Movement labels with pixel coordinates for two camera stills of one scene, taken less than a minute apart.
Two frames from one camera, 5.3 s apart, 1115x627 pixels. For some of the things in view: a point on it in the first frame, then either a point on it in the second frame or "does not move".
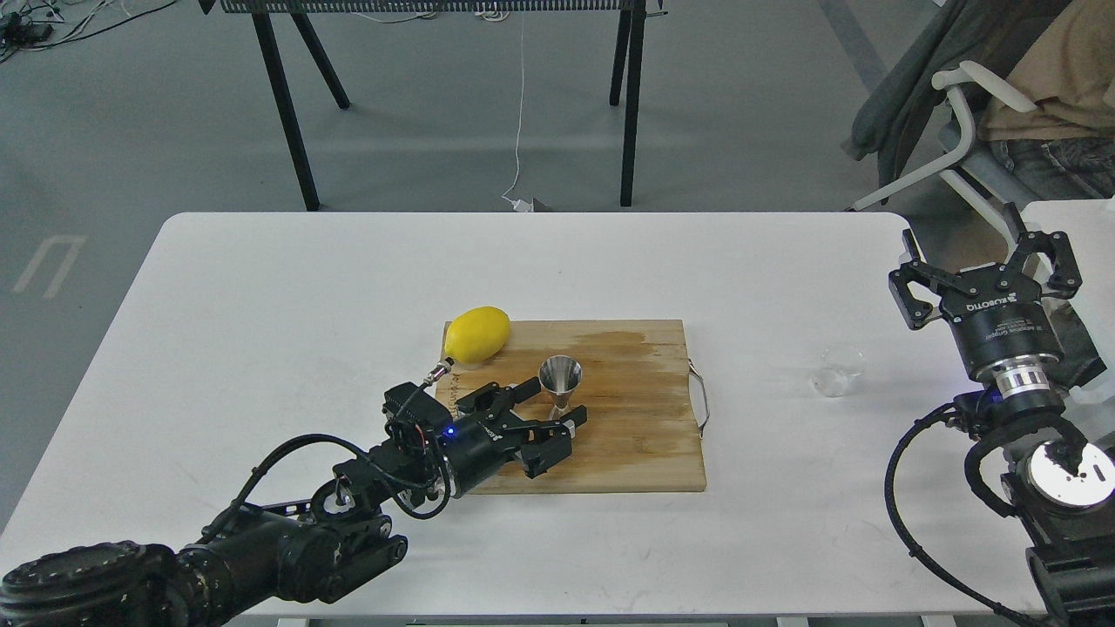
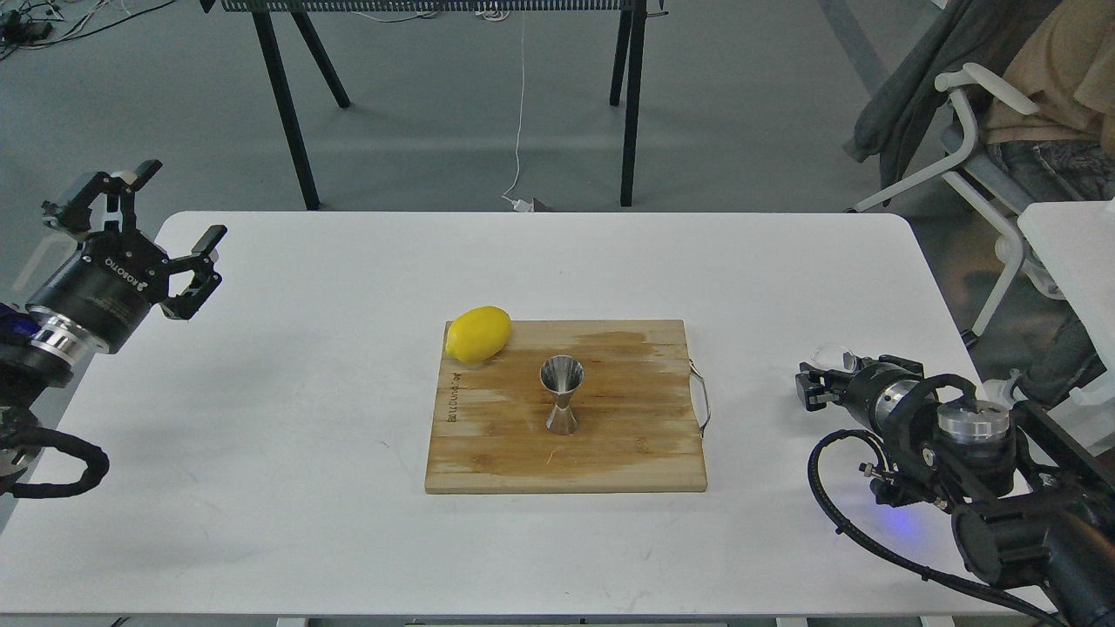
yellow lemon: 476,334 does not move
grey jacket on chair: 901,109 does not move
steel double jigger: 560,374 does not move
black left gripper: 475,445 to 112,278
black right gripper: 996,312 to 874,393
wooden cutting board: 642,430 does not move
